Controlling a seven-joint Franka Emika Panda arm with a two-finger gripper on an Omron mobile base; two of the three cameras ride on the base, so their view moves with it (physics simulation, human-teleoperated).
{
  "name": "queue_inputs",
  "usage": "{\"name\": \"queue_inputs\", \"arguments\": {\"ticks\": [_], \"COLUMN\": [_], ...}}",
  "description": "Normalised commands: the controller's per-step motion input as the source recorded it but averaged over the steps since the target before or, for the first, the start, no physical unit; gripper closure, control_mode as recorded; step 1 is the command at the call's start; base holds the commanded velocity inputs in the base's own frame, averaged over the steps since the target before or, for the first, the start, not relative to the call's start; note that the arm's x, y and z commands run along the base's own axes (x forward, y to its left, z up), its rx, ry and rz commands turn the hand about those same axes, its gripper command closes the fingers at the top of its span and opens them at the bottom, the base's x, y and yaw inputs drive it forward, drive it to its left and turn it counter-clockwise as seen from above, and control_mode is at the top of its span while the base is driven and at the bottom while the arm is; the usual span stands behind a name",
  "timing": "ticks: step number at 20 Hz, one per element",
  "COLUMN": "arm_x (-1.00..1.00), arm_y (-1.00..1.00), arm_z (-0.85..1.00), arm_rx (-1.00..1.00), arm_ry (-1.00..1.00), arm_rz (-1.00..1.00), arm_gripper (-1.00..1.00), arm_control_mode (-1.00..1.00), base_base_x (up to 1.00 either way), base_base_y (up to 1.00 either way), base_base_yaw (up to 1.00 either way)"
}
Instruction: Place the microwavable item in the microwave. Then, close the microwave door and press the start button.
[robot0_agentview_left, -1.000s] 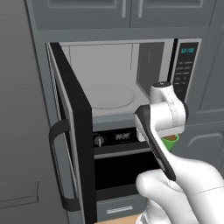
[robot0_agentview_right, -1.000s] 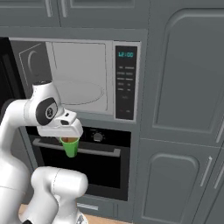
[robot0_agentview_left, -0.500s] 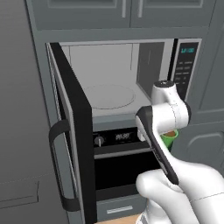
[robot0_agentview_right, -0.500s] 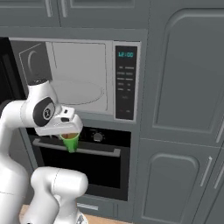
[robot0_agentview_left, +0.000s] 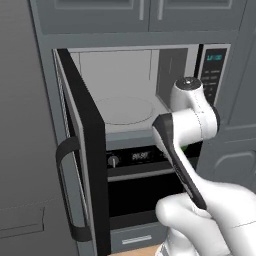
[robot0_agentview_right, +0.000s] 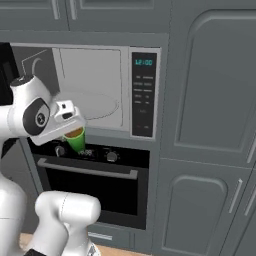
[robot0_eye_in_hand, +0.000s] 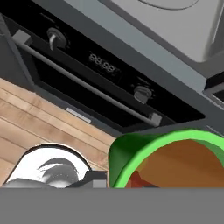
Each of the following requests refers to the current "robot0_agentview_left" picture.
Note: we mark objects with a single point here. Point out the black microwave door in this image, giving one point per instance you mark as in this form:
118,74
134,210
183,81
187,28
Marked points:
93,150

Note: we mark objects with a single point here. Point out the grey built-in microwave oven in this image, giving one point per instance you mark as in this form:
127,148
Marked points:
133,76

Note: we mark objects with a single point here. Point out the grey drawer front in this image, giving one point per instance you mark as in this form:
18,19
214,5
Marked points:
140,233

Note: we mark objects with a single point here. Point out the microwave start button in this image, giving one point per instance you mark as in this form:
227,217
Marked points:
210,94

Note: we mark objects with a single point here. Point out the oven control knob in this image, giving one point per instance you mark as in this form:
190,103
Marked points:
113,161

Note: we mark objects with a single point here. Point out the black built-in oven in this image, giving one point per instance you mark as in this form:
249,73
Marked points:
140,196

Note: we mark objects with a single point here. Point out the black oven door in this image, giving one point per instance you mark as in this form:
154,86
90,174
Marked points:
140,198

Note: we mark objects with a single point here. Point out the grey panelled cupboard door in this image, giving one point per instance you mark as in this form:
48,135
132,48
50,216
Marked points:
233,156

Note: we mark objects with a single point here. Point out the glass microwave turntable plate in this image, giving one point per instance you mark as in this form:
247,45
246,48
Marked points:
125,110

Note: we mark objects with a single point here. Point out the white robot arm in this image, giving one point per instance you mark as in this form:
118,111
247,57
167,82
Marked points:
206,213

